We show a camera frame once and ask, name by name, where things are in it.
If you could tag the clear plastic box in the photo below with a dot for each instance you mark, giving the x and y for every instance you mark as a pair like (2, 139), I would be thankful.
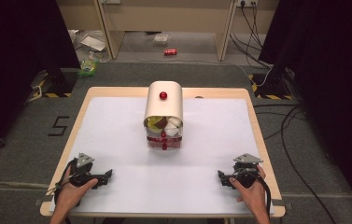
(161, 39)

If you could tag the black curtain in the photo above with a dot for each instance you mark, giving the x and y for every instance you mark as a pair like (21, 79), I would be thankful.
(335, 77)
(15, 62)

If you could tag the person's left hand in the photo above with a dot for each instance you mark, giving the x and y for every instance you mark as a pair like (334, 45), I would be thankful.
(71, 194)

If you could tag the person's right hand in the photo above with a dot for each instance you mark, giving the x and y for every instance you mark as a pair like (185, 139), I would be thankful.
(253, 197)

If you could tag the red drink can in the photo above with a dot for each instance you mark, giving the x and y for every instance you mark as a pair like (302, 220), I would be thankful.
(170, 52)

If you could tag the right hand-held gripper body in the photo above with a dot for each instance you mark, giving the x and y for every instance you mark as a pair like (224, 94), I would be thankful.
(246, 171)

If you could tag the green plastic bag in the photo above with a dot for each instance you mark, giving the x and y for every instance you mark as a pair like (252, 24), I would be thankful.
(88, 67)

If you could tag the beige wooden desk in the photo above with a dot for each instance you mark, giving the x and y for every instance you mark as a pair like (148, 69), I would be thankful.
(164, 15)

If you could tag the white wall socket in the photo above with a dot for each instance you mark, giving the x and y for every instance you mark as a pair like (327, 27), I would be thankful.
(246, 2)

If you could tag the pile of small capsules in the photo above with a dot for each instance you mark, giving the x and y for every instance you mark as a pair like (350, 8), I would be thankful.
(172, 126)

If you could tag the white table mat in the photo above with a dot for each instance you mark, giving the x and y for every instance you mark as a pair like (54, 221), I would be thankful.
(117, 140)

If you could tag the white flat carton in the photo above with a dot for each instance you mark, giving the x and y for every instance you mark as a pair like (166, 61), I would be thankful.
(93, 42)

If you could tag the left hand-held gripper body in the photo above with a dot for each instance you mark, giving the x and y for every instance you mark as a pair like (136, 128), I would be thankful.
(81, 172)

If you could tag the black stand base striped tape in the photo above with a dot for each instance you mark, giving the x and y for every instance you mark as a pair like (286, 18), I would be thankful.
(58, 82)
(273, 85)

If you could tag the crumpled clear plastic bag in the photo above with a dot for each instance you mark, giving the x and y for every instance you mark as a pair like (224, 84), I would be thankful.
(73, 35)

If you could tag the clear drawer with red knob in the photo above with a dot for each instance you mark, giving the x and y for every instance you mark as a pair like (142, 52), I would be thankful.
(155, 146)
(176, 132)

